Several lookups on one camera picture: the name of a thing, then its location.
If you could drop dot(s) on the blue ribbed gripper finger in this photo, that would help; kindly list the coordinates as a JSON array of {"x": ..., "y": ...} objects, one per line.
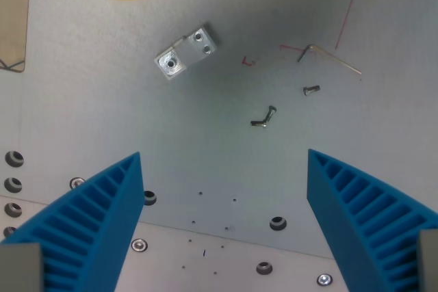
[
  {"x": 356, "y": 216},
  {"x": 99, "y": 216}
]

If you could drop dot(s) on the silver countersunk table bolt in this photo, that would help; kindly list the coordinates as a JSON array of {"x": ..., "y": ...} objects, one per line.
[
  {"x": 324, "y": 279},
  {"x": 139, "y": 245},
  {"x": 76, "y": 182}
]

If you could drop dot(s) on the small dark screw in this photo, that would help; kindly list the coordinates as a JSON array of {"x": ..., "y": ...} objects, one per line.
[
  {"x": 271, "y": 113},
  {"x": 259, "y": 123},
  {"x": 311, "y": 90}
]

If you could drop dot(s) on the metal hex allen key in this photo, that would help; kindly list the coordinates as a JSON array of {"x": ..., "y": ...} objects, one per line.
[{"x": 328, "y": 56}]

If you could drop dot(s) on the beige board with rounded corner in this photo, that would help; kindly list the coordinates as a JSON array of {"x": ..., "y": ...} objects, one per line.
[{"x": 12, "y": 15}]

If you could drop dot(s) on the aluminium bracket block with holes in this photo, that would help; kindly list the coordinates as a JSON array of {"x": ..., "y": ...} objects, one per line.
[{"x": 186, "y": 52}]

